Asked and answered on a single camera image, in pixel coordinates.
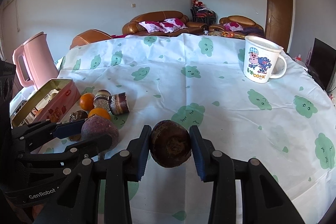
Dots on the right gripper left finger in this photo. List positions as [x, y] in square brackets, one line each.
[125, 166]

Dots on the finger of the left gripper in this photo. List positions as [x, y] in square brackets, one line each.
[39, 133]
[71, 156]

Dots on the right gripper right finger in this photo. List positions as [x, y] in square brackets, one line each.
[214, 166]

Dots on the purple passion fruit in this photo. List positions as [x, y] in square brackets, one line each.
[97, 126]

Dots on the dark brown passion fruit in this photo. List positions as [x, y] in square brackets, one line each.
[170, 144]

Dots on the orange tangerine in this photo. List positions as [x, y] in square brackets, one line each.
[99, 112]
[78, 115]
[86, 101]

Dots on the purple swirl cake roll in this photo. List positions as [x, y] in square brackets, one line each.
[118, 104]

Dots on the pink tin box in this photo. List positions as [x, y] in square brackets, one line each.
[52, 101]

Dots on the pink electric kettle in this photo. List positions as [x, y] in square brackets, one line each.
[38, 62]

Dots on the cloud pattern tablecloth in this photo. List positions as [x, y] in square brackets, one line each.
[287, 123]

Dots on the brown sofa armrest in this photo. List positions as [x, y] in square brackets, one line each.
[89, 37]

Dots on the white cartoon mug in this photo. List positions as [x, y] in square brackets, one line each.
[263, 60]

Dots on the brown leather long sofa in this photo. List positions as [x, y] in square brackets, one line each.
[134, 28]

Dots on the brown leather armchair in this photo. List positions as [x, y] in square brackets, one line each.
[237, 27]

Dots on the black television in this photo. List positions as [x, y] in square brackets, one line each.
[322, 64]

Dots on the stacked chairs in corner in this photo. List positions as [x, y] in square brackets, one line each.
[201, 14]

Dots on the brown wooden door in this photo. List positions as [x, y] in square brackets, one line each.
[279, 16]

